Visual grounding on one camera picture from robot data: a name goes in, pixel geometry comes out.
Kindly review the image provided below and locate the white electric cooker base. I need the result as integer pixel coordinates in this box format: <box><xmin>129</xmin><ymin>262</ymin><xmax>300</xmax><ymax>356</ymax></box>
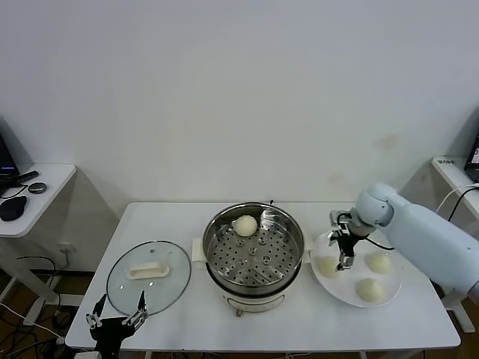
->
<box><xmin>192</xmin><ymin>239</ymin><xmax>314</xmax><ymax>319</ymax></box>

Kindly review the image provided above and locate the white steamed baozi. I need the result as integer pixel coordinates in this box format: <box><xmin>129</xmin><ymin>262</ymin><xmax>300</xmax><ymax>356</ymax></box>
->
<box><xmin>234</xmin><ymin>215</ymin><xmax>258</xmax><ymax>238</ymax></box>
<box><xmin>355</xmin><ymin>277</ymin><xmax>385</xmax><ymax>303</ymax></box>
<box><xmin>364</xmin><ymin>252</ymin><xmax>392</xmax><ymax>274</ymax></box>
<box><xmin>317</xmin><ymin>257</ymin><xmax>340</xmax><ymax>279</ymax></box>

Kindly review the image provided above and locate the black computer mouse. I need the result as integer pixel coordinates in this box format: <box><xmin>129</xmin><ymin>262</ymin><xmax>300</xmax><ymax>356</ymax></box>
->
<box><xmin>0</xmin><ymin>195</ymin><xmax>29</xmax><ymax>222</ymax></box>

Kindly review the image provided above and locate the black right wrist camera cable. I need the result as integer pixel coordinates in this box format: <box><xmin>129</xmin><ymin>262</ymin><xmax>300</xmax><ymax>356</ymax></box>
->
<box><xmin>368</xmin><ymin>235</ymin><xmax>396</xmax><ymax>251</ymax></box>

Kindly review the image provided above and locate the stainless steel steamer pot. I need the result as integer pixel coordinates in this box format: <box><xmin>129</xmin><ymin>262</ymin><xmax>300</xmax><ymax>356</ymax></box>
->
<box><xmin>192</xmin><ymin>202</ymin><xmax>315</xmax><ymax>289</ymax></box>

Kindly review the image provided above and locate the white side table with mouse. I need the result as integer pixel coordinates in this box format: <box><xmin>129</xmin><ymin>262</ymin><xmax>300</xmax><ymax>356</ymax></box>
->
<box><xmin>0</xmin><ymin>163</ymin><xmax>79</xmax><ymax>326</ymax></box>

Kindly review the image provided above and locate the black remote stick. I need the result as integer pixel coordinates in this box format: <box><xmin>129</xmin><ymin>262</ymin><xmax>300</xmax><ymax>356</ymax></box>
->
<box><xmin>14</xmin><ymin>171</ymin><xmax>40</xmax><ymax>185</ymax></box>

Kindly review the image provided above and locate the white side table with label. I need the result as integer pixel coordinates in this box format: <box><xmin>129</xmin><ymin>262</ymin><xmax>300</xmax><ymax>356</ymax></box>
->
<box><xmin>432</xmin><ymin>155</ymin><xmax>479</xmax><ymax>334</ymax></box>

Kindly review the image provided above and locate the black laptop with white windows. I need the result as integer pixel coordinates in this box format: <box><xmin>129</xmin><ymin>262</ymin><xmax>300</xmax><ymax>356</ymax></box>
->
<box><xmin>465</xmin><ymin>131</ymin><xmax>479</xmax><ymax>184</ymax></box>

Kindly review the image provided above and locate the white round plate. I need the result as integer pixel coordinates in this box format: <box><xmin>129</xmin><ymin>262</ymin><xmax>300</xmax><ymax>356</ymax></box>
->
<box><xmin>310</xmin><ymin>228</ymin><xmax>404</xmax><ymax>308</ymax></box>

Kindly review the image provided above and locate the black laptop with purple screen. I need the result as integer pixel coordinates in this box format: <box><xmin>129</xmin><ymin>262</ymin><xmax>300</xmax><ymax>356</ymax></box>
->
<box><xmin>0</xmin><ymin>130</ymin><xmax>20</xmax><ymax>188</ymax></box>

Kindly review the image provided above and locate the black floor cable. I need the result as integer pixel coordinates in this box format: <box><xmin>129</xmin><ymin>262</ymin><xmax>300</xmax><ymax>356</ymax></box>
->
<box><xmin>16</xmin><ymin>255</ymin><xmax>63</xmax><ymax>311</ymax></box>

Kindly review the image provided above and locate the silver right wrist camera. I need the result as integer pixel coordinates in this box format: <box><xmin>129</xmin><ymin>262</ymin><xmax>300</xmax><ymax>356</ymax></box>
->
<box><xmin>329</xmin><ymin>210</ymin><xmax>352</xmax><ymax>227</ymax></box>

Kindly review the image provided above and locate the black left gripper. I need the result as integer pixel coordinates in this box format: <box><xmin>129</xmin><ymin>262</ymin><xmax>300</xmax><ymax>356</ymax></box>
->
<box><xmin>85</xmin><ymin>290</ymin><xmax>150</xmax><ymax>355</ymax></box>

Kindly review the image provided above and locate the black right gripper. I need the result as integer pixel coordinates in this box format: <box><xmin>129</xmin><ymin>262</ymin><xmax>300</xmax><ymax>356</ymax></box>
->
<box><xmin>328</xmin><ymin>223</ymin><xmax>359</xmax><ymax>272</ymax></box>

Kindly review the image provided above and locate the glass pot lid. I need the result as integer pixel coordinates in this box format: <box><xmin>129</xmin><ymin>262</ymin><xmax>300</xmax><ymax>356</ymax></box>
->
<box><xmin>106</xmin><ymin>239</ymin><xmax>192</xmax><ymax>318</ymax></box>

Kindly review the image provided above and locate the white cable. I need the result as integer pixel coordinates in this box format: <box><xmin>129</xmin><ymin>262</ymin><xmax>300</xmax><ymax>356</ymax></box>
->
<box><xmin>436</xmin><ymin>184</ymin><xmax>479</xmax><ymax>214</ymax></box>

